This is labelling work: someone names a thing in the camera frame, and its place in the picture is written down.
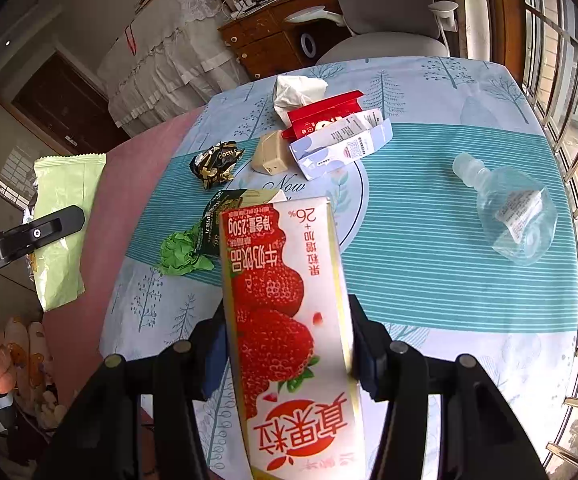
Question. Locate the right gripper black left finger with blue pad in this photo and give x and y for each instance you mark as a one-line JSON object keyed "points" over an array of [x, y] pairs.
{"points": [[99, 437]]}

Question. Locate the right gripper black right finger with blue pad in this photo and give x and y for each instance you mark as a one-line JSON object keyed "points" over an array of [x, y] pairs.
{"points": [[480, 436]]}

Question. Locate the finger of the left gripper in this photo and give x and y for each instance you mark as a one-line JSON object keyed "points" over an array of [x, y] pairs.
{"points": [[23, 240]]}

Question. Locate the light green snack bag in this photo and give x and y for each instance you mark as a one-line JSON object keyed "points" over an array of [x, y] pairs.
{"points": [[66, 188]]}

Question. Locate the green wrapper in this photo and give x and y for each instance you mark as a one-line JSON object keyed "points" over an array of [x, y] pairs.
{"points": [[180, 253]]}

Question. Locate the strawberry milk carton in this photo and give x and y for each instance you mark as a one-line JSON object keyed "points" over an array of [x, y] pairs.
{"points": [[291, 340]]}

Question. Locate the clear plastic bottle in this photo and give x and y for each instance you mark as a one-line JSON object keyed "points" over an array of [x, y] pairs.
{"points": [[517, 214]]}

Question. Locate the black gold candy wrapper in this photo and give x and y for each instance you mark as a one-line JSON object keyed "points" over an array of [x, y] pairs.
{"points": [[215, 166]]}

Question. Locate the dark green beige carton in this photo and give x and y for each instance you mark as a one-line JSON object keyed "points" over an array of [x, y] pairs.
{"points": [[208, 240]]}

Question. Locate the white lavender medicine box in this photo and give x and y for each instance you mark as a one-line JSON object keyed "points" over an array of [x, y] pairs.
{"points": [[341, 143]]}

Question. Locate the white tissue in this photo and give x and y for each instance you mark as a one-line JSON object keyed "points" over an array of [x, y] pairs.
{"points": [[293, 92]]}

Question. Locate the pink bed sheet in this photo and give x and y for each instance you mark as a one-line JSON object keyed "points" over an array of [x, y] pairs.
{"points": [[132, 170]]}

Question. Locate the dark wooden door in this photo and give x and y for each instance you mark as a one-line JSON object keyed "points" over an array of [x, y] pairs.
{"points": [[65, 105]]}

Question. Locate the tree pattern tablecloth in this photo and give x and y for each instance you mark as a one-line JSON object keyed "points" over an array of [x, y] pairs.
{"points": [[413, 249]]}

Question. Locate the white lace covered furniture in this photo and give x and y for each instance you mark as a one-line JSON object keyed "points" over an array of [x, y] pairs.
{"points": [[169, 60]]}

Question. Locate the small beige carton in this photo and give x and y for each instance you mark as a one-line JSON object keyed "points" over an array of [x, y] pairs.
{"points": [[272, 155]]}

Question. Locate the red cardboard box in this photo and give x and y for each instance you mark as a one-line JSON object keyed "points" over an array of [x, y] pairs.
{"points": [[305, 120]]}

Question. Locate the wooden drawer cabinet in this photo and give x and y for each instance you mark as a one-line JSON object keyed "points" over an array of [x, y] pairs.
{"points": [[265, 44]]}

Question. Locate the grey office chair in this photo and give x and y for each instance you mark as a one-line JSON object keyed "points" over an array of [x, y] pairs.
{"points": [[385, 28]]}

